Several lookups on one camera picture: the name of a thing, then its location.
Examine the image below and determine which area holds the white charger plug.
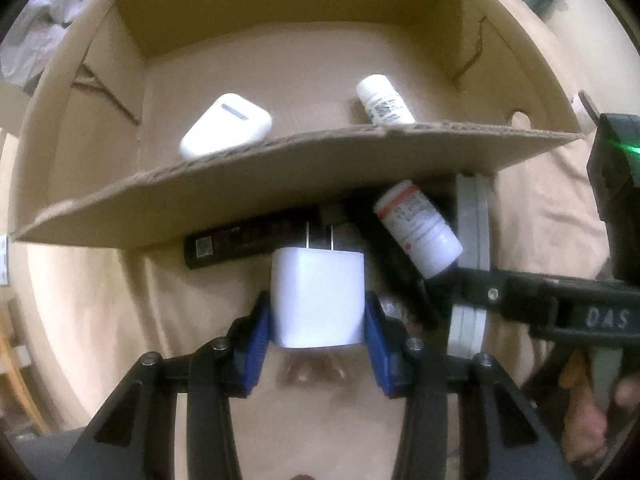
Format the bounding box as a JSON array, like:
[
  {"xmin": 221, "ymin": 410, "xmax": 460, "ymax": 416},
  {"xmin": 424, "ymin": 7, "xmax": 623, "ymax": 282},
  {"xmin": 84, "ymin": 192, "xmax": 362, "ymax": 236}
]
[{"xmin": 269, "ymin": 221, "xmax": 367, "ymax": 350}]

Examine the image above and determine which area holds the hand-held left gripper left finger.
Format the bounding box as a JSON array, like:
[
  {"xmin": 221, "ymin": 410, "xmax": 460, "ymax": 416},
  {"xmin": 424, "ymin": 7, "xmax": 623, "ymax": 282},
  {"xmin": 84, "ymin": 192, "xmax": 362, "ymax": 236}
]
[{"xmin": 65, "ymin": 290, "xmax": 272, "ymax": 480}]

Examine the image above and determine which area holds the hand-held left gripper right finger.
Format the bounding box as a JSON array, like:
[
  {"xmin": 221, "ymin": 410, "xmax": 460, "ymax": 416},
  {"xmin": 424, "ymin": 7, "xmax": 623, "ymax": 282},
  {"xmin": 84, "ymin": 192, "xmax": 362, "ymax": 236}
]
[{"xmin": 362, "ymin": 291, "xmax": 576, "ymax": 480}]

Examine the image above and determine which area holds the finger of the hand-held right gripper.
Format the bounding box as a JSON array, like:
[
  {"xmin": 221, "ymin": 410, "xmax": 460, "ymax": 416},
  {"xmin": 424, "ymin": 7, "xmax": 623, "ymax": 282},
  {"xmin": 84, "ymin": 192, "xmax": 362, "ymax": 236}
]
[
  {"xmin": 361, "ymin": 200, "xmax": 445, "ymax": 330},
  {"xmin": 451, "ymin": 264, "xmax": 560, "ymax": 326}
]

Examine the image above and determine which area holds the black rectangular bar device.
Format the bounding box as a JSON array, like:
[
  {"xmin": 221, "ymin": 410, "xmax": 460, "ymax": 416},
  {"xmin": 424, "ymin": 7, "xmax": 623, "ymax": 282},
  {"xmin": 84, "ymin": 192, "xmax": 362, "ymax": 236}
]
[{"xmin": 183, "ymin": 201, "xmax": 351, "ymax": 271}]

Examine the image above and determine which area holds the white earbuds case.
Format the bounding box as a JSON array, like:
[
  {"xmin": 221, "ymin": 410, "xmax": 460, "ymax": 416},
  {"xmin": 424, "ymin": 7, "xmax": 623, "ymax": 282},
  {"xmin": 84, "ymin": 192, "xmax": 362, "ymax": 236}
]
[{"xmin": 179, "ymin": 92, "xmax": 274, "ymax": 161}]

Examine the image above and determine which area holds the person's right hand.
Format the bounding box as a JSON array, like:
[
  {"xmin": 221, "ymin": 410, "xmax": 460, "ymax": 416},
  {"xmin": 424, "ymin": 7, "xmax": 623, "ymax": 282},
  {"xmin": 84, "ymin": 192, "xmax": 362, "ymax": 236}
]
[{"xmin": 560, "ymin": 350, "xmax": 640, "ymax": 466}]

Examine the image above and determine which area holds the tan bed sheet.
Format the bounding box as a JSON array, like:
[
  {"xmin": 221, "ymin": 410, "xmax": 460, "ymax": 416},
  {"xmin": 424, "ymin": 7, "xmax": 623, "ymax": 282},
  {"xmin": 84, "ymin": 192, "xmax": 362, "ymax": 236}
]
[{"xmin": 10, "ymin": 0, "xmax": 626, "ymax": 480}]

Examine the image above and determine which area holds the cardboard box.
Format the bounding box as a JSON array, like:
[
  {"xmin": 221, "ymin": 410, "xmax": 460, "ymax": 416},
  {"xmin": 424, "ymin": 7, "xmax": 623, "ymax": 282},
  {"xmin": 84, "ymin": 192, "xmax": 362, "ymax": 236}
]
[{"xmin": 10, "ymin": 0, "xmax": 587, "ymax": 252}]

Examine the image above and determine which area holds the lavender blanket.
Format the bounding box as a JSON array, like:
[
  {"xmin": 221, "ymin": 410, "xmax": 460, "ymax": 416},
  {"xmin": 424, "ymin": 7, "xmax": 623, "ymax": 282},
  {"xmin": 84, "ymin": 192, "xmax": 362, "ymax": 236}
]
[{"xmin": 0, "ymin": 0, "xmax": 110, "ymax": 93}]

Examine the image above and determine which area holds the small white pill bottle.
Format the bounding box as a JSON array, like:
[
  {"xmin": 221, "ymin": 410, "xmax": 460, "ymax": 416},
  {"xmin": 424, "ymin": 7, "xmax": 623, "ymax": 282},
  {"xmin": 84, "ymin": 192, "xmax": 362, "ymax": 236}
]
[{"xmin": 355, "ymin": 74, "xmax": 417, "ymax": 125}]

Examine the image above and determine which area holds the white pill bottle red label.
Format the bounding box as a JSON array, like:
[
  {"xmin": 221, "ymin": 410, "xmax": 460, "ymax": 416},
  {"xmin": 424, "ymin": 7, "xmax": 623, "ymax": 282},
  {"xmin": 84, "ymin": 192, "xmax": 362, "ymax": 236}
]
[{"xmin": 373, "ymin": 182, "xmax": 464, "ymax": 279}]

